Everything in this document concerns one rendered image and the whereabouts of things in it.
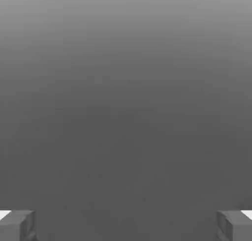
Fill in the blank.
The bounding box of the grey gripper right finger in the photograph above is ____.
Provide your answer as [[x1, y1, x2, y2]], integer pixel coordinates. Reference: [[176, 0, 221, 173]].
[[215, 209, 252, 241]]

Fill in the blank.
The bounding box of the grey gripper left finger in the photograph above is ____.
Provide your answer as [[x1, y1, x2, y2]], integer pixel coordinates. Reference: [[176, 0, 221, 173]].
[[0, 209, 37, 241]]

